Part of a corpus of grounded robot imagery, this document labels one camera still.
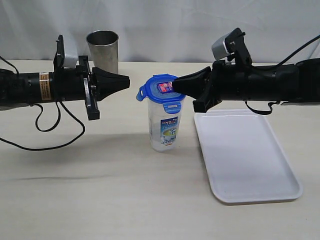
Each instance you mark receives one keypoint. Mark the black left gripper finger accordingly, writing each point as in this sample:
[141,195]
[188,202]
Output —
[104,90]
[103,76]

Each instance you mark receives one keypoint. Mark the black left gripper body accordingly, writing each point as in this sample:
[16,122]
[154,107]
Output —
[75,84]

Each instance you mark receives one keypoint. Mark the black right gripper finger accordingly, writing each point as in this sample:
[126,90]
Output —
[195,91]
[194,79]

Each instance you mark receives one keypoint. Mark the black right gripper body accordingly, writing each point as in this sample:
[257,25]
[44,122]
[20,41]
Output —
[228,75]

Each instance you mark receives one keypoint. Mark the stainless steel cup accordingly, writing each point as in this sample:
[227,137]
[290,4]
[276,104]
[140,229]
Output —
[103,47]

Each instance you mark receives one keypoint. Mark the blue plastic lid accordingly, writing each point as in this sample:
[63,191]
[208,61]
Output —
[159,90]

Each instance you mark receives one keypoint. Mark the clear plastic tall container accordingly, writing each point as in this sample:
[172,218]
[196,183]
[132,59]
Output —
[164,121]

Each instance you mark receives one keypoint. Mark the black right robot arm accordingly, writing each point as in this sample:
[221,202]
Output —
[282,83]

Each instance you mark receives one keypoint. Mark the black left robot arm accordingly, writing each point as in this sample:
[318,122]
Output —
[21,89]

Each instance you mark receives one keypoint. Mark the white curtain backdrop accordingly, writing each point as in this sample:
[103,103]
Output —
[158,30]

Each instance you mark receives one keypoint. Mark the white plastic tray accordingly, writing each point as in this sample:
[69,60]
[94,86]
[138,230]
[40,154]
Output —
[244,161]

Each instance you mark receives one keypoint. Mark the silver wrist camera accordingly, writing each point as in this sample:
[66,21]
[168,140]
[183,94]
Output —
[70,52]
[223,47]

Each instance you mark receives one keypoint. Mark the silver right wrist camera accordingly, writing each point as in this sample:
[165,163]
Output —
[223,47]

